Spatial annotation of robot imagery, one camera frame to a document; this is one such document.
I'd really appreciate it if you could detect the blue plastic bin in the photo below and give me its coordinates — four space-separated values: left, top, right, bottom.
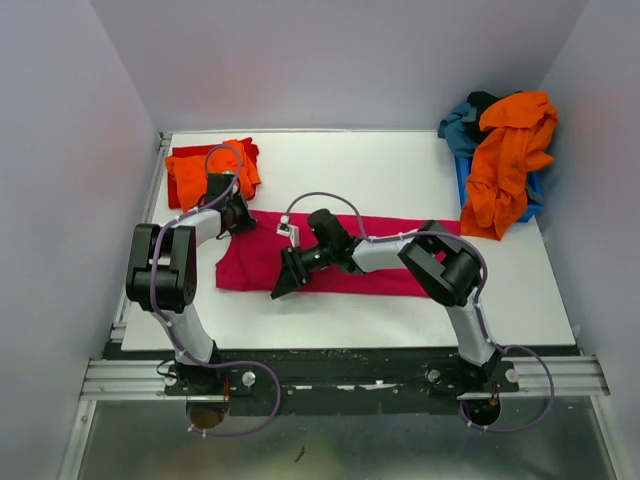
453 156 544 223

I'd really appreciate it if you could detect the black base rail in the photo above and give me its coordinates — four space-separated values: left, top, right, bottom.
164 347 519 416

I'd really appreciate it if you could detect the blue grey t shirt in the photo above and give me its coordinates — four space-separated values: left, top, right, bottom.
437 103 479 158

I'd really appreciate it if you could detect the orange t shirt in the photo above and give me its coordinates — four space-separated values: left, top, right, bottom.
460 91 559 240
164 139 264 214

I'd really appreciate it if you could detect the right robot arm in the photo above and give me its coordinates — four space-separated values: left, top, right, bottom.
270 209 501 392

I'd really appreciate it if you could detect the black t shirt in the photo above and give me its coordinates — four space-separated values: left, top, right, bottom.
465 91 500 144

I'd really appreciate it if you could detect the folded red t shirt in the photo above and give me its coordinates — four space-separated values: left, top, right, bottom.
165 137 261 212

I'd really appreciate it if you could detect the aluminium frame rail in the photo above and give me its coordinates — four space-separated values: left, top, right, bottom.
80 356 610 401

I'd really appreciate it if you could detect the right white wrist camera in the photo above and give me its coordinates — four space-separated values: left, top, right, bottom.
276 214 300 247

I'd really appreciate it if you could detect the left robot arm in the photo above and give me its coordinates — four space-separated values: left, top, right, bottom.
125 173 256 369

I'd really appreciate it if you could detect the magenta t shirt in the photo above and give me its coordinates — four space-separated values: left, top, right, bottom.
215 209 462 299

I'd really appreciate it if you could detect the folded orange t shirt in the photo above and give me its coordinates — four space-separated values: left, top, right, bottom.
164 139 264 214

